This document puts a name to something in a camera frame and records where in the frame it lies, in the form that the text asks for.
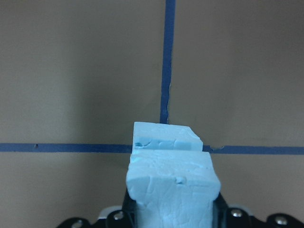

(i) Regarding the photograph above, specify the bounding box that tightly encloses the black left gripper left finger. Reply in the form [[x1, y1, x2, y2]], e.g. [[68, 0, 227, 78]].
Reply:
[[121, 190, 138, 228]]

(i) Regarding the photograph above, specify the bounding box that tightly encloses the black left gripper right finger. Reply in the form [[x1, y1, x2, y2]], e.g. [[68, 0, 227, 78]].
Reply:
[[211, 193, 228, 228]]

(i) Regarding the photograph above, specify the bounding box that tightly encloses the light blue foam block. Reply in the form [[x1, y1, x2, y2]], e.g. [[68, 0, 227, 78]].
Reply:
[[132, 122, 203, 153], [126, 150, 221, 228]]

